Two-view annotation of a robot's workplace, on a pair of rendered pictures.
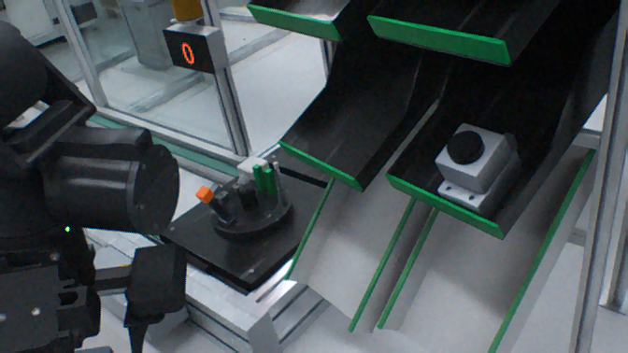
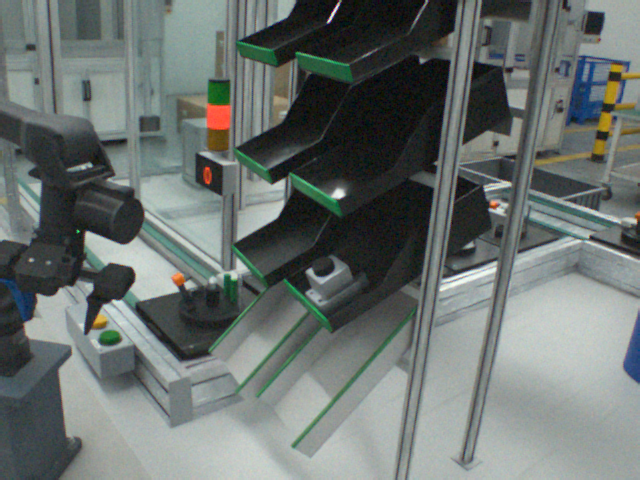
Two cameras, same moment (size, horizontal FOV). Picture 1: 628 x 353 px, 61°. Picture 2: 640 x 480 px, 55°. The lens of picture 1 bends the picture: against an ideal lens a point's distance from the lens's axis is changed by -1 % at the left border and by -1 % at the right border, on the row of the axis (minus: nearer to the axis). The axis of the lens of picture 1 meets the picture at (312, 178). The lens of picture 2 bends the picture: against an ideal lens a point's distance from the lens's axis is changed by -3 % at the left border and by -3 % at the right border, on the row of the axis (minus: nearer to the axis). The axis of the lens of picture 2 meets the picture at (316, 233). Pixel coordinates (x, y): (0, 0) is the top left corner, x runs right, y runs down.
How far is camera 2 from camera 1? 0.42 m
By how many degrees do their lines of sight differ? 13
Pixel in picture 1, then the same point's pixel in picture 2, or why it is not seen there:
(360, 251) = (268, 346)
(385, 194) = (299, 310)
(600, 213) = (418, 348)
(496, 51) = (334, 207)
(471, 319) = (319, 406)
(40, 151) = (81, 183)
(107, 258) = not seen: hidden behind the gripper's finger
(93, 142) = (106, 186)
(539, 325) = not seen: hidden behind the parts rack
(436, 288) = (307, 382)
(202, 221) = (171, 305)
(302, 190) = not seen: hidden behind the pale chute
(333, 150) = (263, 260)
